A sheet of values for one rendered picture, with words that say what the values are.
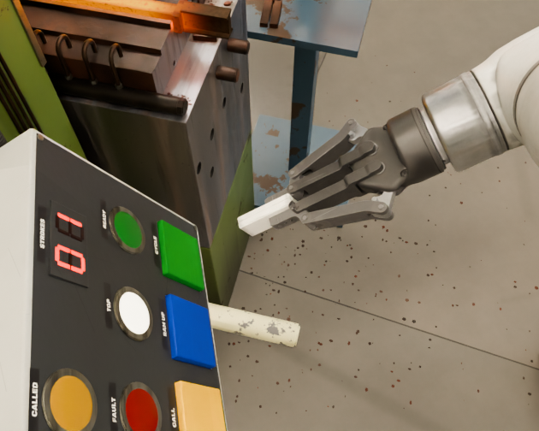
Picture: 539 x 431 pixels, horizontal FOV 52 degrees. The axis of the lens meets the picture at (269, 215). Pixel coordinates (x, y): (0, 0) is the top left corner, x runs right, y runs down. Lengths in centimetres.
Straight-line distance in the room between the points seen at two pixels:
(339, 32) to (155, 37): 50
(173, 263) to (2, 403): 27
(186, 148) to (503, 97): 60
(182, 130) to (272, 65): 142
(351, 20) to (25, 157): 95
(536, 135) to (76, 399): 42
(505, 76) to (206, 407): 45
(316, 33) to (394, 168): 78
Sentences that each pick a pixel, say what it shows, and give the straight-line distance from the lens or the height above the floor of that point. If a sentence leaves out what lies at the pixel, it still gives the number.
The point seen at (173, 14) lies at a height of 101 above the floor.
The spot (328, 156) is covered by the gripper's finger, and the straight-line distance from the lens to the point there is 64.
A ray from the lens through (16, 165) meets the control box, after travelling 60.
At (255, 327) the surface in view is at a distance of 105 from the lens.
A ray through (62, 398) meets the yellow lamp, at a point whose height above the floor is 117.
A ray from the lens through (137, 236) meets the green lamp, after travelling 65.
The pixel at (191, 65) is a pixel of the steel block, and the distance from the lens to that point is 105.
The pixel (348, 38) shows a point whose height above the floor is 76.
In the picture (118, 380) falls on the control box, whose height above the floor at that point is 111.
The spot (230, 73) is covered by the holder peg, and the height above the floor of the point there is 88.
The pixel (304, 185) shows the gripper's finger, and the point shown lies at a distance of 63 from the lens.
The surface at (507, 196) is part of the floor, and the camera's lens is 212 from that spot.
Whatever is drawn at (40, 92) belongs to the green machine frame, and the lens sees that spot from 94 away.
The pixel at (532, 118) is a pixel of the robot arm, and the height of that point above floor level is 131.
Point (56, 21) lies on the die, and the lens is 107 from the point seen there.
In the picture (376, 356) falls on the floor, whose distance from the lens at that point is 173.
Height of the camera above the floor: 163
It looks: 59 degrees down
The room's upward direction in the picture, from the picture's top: straight up
